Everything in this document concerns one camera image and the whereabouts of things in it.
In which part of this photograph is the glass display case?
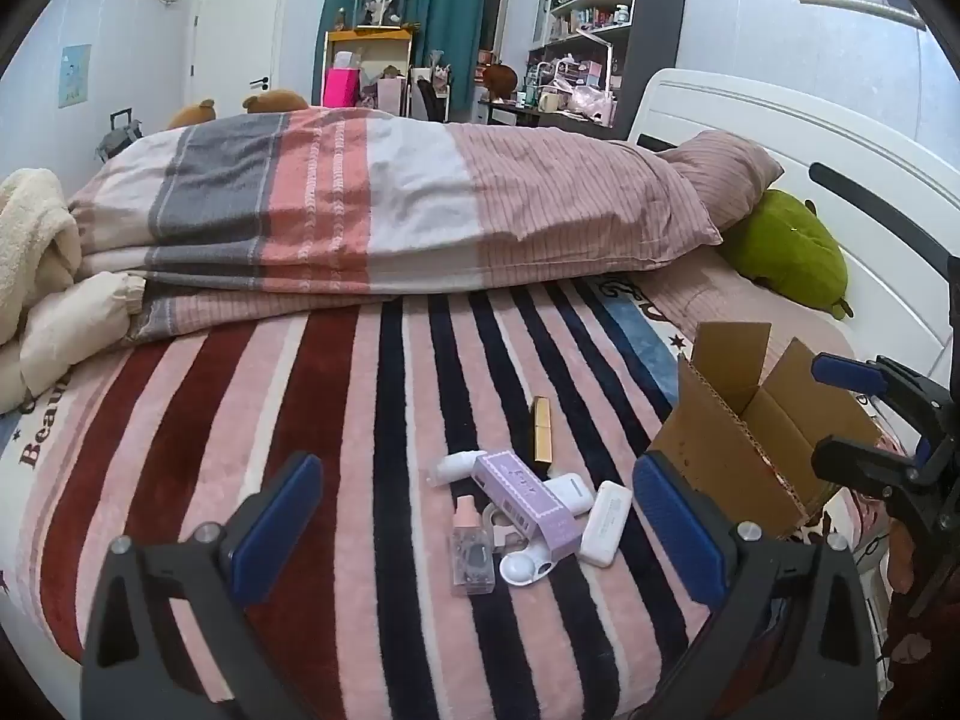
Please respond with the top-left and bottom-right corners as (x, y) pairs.
(352, 0), (410, 31)

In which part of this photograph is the bright pink box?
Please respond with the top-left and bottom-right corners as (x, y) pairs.
(323, 67), (363, 108)

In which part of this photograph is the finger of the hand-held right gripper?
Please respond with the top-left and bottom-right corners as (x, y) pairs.
(811, 351), (950, 432)
(813, 433), (952, 502)

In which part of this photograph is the brown cardboard box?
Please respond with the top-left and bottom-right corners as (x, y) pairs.
(646, 321), (886, 541)

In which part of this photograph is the white bed headboard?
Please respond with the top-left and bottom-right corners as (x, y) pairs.
(626, 67), (960, 365)

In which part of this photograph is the green plush toy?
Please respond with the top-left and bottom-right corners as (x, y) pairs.
(720, 189), (856, 320)

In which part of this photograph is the blue wall poster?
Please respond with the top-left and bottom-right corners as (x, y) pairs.
(58, 43), (93, 107)

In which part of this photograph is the gold lipstick tube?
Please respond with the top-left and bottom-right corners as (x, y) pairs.
(530, 395), (554, 466)

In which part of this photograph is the striped pink plush blanket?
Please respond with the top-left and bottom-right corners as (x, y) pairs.
(0, 270), (893, 720)

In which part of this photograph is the white round case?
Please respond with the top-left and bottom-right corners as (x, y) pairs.
(499, 544), (560, 587)

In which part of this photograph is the yellow shelf unit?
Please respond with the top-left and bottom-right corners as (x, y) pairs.
(324, 27), (416, 110)

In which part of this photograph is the window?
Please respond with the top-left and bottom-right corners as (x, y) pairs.
(478, 0), (520, 80)

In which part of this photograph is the flat pink pillow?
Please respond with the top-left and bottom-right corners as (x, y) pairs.
(636, 249), (860, 395)

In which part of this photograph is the white rectangular case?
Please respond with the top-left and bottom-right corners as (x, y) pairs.
(577, 481), (635, 568)

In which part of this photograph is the pink striped pillow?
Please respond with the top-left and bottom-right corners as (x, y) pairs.
(658, 129), (785, 233)

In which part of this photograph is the white rounded case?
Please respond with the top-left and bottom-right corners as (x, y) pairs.
(544, 471), (598, 517)

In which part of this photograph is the dark cluttered bookshelf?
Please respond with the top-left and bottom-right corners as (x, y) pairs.
(527, 0), (647, 130)

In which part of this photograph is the grey suitcase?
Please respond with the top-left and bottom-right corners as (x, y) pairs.
(95, 108), (146, 164)

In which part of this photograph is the cream fleece blanket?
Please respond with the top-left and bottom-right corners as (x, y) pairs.
(0, 168), (148, 415)

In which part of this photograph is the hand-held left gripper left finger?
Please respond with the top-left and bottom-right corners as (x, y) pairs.
(81, 452), (325, 720)

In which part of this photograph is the brown teddy bear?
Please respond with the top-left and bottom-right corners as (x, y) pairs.
(241, 89), (311, 115)
(166, 98), (219, 129)

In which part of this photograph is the dark desk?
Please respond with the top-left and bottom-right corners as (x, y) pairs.
(480, 100), (625, 131)

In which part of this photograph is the clear bottle with pink cap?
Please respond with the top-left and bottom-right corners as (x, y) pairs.
(448, 495), (498, 599)

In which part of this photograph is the brown round wig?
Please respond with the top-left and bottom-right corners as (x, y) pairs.
(481, 63), (519, 103)

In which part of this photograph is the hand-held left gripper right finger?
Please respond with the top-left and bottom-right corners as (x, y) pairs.
(632, 452), (880, 720)

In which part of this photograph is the white door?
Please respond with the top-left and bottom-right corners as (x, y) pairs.
(187, 0), (287, 118)

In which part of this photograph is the small white bottle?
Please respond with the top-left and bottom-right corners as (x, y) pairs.
(429, 450), (488, 487)

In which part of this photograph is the purple rectangular carton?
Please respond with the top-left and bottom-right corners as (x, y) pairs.
(471, 450), (583, 562)

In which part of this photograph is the pink grey checked duvet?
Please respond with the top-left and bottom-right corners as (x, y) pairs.
(67, 106), (725, 340)

